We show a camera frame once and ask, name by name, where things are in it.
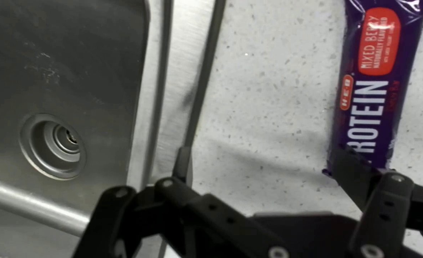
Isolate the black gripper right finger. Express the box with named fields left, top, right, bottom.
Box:
left=330, top=148, right=423, bottom=258

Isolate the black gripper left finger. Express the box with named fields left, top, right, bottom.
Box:
left=71, top=146, right=294, bottom=258

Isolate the purple protein candy bar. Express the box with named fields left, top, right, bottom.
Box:
left=327, top=0, right=423, bottom=170

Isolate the sink drain strainer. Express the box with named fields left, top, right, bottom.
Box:
left=18, top=113, right=84, bottom=182

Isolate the stainless steel double sink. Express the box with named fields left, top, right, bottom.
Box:
left=0, top=0, right=228, bottom=258

